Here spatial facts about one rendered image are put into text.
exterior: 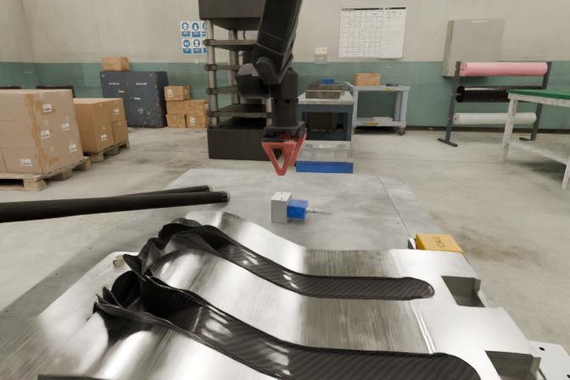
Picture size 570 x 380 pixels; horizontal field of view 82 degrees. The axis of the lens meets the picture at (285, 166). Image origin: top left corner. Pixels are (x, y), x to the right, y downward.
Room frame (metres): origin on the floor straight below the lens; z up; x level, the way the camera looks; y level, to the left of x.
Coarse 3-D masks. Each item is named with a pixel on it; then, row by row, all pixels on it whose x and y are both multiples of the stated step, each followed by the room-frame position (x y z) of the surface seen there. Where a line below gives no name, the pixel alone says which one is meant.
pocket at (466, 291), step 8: (448, 280) 0.33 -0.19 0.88; (456, 280) 0.33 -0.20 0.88; (464, 280) 0.33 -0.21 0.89; (472, 280) 0.33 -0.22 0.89; (480, 280) 0.33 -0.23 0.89; (448, 288) 0.33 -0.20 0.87; (456, 288) 0.33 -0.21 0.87; (464, 288) 0.33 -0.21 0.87; (472, 288) 0.33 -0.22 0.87; (456, 296) 0.33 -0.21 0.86; (464, 296) 0.33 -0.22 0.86; (472, 296) 0.33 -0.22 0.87; (480, 296) 0.32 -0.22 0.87; (464, 304) 0.32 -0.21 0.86; (472, 304) 0.32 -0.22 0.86; (480, 304) 0.31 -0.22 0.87; (488, 304) 0.30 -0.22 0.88
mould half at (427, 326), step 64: (192, 256) 0.30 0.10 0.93; (320, 256) 0.39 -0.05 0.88; (384, 256) 0.38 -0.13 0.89; (448, 256) 0.37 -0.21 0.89; (64, 320) 0.30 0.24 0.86; (128, 320) 0.21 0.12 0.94; (256, 320) 0.25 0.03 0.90; (320, 320) 0.27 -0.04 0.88; (384, 320) 0.27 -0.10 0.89; (448, 320) 0.26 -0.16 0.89
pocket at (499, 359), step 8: (488, 352) 0.23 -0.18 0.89; (496, 352) 0.23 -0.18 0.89; (504, 352) 0.22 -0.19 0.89; (512, 352) 0.22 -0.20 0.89; (496, 360) 0.23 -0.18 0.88; (504, 360) 0.22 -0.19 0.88; (512, 360) 0.22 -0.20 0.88; (520, 360) 0.22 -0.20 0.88; (528, 360) 0.22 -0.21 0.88; (536, 360) 0.22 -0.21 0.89; (496, 368) 0.23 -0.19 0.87; (504, 368) 0.22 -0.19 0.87; (512, 368) 0.22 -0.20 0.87; (520, 368) 0.22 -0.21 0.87; (528, 368) 0.22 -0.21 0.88; (536, 368) 0.22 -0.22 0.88; (504, 376) 0.22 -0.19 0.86; (512, 376) 0.22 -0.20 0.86; (520, 376) 0.22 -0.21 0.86; (528, 376) 0.22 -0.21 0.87; (536, 376) 0.21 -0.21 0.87
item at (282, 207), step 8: (280, 192) 0.70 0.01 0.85; (272, 200) 0.66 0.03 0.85; (280, 200) 0.66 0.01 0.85; (288, 200) 0.67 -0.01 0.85; (296, 200) 0.69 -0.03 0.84; (304, 200) 0.69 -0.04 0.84; (272, 208) 0.66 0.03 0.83; (280, 208) 0.66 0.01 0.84; (288, 208) 0.65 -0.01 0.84; (296, 208) 0.65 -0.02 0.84; (304, 208) 0.65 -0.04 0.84; (312, 208) 0.66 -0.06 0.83; (272, 216) 0.66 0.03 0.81; (280, 216) 0.66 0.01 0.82; (288, 216) 0.65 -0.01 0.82; (296, 216) 0.65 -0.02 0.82; (304, 216) 0.65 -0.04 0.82
